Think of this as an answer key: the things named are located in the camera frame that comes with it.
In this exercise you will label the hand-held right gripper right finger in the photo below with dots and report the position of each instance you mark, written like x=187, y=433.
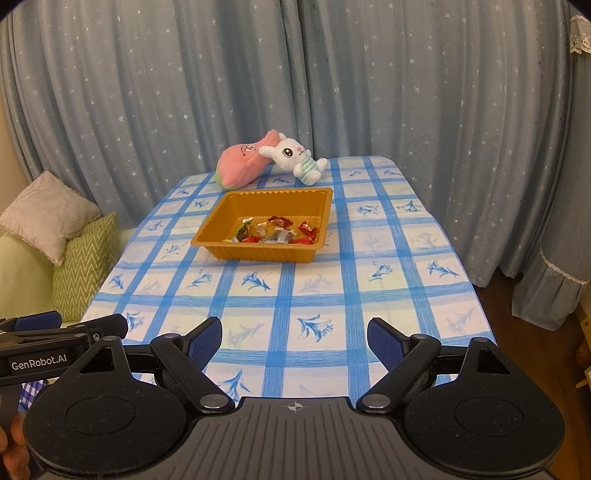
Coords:
x=385, y=344

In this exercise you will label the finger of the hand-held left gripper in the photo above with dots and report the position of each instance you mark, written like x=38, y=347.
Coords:
x=37, y=320
x=101, y=327

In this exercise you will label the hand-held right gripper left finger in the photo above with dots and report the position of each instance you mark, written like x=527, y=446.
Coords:
x=205, y=344

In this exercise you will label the orange plastic tray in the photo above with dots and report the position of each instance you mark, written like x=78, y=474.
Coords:
x=258, y=254

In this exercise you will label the red pillow snack packet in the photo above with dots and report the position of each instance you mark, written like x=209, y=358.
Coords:
x=304, y=240
x=253, y=238

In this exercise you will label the long green-edged snack packet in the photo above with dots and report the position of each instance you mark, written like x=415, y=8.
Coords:
x=241, y=230

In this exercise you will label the small tan candy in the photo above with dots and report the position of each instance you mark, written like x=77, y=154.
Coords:
x=261, y=227

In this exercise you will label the dark silver snack packet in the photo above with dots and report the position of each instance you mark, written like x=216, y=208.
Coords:
x=279, y=236

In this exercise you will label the red white-print snack packet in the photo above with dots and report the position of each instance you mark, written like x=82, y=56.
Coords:
x=308, y=228

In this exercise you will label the red gold-print candy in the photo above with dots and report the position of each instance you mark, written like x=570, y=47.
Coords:
x=279, y=221

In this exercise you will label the person's left hand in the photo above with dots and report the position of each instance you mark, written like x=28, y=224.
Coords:
x=14, y=443

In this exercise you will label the blue gingham cloth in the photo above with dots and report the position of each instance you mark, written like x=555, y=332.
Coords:
x=30, y=394

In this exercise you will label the light green sofa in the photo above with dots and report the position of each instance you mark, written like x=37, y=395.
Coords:
x=23, y=286

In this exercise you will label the green zigzag cushion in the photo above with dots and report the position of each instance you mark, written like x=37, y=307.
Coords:
x=83, y=267

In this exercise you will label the blue checkered tablecloth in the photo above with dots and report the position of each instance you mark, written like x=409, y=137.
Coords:
x=369, y=277

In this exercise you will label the beige cushion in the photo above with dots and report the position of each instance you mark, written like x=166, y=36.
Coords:
x=46, y=212

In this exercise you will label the blue lace-trimmed cover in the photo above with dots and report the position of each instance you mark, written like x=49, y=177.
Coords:
x=554, y=300

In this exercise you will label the pink peach plush toy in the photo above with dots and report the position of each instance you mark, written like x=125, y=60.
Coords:
x=240, y=161

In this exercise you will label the light wooden furniture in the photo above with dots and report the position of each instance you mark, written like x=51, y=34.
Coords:
x=584, y=350

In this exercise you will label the white bunny plush toy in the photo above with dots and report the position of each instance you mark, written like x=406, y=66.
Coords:
x=288, y=152

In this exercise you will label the blue star-print curtain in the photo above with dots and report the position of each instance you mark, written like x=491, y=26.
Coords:
x=184, y=92

